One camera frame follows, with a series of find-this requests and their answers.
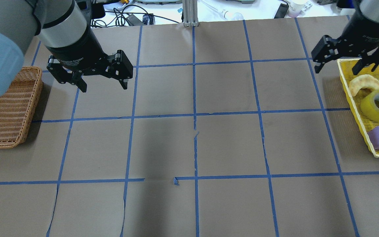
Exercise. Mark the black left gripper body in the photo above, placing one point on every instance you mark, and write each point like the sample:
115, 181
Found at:
76, 49

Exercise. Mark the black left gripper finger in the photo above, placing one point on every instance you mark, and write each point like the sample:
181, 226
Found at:
62, 76
116, 66

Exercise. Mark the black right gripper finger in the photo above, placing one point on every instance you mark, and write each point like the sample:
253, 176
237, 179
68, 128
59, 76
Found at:
326, 50
367, 60

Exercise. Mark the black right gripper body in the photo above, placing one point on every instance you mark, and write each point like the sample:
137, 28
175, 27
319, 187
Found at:
372, 30

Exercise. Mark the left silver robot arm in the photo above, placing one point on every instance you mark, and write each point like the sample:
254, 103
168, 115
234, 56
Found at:
63, 27

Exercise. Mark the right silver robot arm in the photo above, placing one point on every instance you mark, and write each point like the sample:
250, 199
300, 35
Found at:
369, 9

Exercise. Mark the yellow plastic basket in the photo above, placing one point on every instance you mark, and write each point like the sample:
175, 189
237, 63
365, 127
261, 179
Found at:
365, 125

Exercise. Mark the croissant bread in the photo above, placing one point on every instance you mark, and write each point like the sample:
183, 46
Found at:
363, 81

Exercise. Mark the black power adapter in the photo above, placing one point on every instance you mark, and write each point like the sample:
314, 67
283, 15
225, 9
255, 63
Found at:
132, 20

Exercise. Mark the white paper cup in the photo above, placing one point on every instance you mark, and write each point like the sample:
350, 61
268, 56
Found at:
295, 7

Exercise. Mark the brown wicker basket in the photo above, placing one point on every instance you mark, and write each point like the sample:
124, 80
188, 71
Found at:
18, 105

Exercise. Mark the aluminium frame post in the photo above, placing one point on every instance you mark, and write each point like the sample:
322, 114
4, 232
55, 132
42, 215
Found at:
190, 13

